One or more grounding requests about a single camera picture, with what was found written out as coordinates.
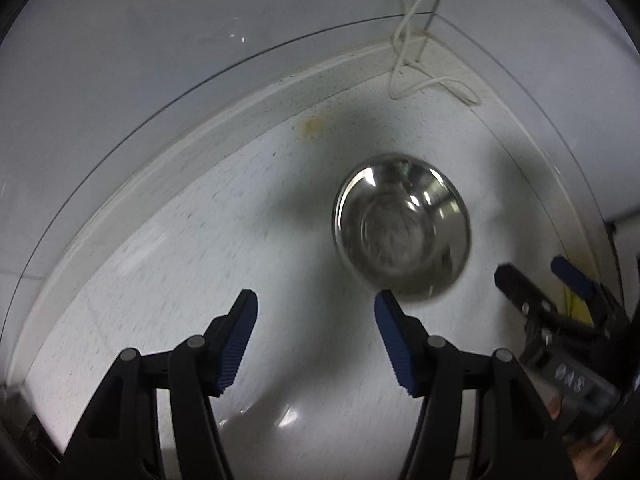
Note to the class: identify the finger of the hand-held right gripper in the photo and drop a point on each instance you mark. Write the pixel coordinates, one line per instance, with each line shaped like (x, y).
(520, 287)
(575, 277)

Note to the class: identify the person's right hand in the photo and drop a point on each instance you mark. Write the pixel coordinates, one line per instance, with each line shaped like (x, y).
(595, 457)

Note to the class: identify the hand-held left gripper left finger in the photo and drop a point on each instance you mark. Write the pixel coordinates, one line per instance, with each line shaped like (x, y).
(240, 340)

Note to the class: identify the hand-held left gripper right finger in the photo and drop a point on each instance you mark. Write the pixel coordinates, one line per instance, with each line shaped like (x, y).
(395, 340)

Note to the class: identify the large steel bowl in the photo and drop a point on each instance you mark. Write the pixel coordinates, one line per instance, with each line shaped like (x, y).
(400, 230)

